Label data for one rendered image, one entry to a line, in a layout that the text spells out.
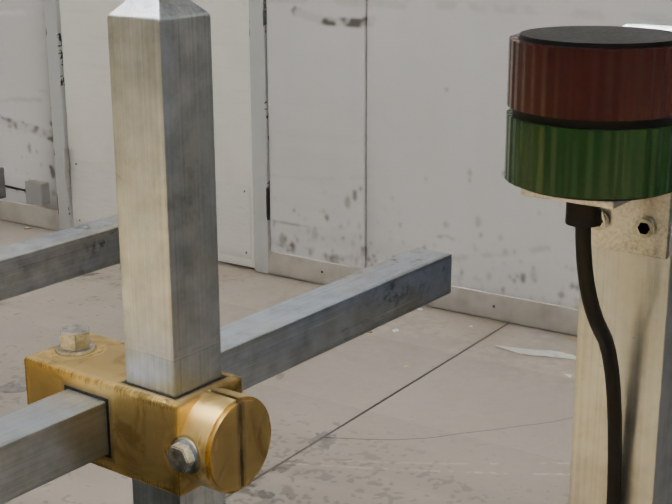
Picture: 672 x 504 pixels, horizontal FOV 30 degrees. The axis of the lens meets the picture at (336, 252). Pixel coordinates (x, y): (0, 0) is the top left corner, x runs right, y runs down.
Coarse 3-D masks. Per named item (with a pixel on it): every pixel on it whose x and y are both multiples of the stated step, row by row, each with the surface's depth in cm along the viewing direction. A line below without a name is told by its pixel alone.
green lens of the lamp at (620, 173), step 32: (512, 128) 41; (544, 128) 40; (576, 128) 39; (512, 160) 42; (544, 160) 40; (576, 160) 40; (608, 160) 39; (640, 160) 39; (544, 192) 40; (576, 192) 40; (608, 192) 40; (640, 192) 40
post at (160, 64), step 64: (128, 0) 59; (128, 64) 59; (192, 64) 60; (128, 128) 60; (192, 128) 60; (128, 192) 61; (192, 192) 61; (128, 256) 62; (192, 256) 62; (128, 320) 63; (192, 320) 63; (192, 384) 63
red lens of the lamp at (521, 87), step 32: (512, 64) 41; (544, 64) 39; (576, 64) 39; (608, 64) 39; (640, 64) 39; (512, 96) 41; (544, 96) 40; (576, 96) 39; (608, 96) 39; (640, 96) 39
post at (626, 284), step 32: (608, 256) 46; (640, 256) 45; (608, 288) 47; (640, 288) 46; (608, 320) 47; (640, 320) 46; (576, 352) 48; (640, 352) 46; (576, 384) 48; (640, 384) 47; (576, 416) 49; (640, 416) 47; (576, 448) 49; (640, 448) 47; (576, 480) 49; (640, 480) 48
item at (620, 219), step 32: (544, 32) 42; (576, 32) 42; (608, 32) 42; (640, 32) 42; (608, 128) 39; (640, 128) 39; (576, 224) 42; (608, 224) 46; (640, 224) 45; (576, 256) 43; (608, 352) 45; (608, 384) 46; (608, 416) 47; (608, 448) 47; (608, 480) 48
